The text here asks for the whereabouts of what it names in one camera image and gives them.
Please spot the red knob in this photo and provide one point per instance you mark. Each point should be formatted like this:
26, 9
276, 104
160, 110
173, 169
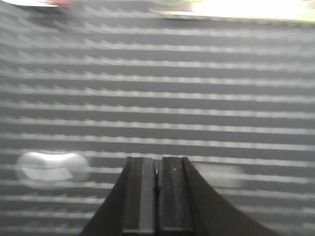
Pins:
57, 3

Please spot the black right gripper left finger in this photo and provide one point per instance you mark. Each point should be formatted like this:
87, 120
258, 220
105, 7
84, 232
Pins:
130, 207

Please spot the white knob on pegboard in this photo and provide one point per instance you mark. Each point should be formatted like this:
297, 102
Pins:
48, 168

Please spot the black perforated pegboard panel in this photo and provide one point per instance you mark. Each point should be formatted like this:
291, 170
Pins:
109, 79

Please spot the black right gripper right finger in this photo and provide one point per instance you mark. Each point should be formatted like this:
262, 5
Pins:
189, 206

